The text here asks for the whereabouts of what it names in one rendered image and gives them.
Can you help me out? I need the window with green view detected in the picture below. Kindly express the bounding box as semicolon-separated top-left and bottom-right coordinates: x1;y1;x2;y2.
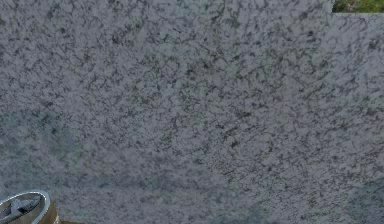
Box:
331;0;384;14

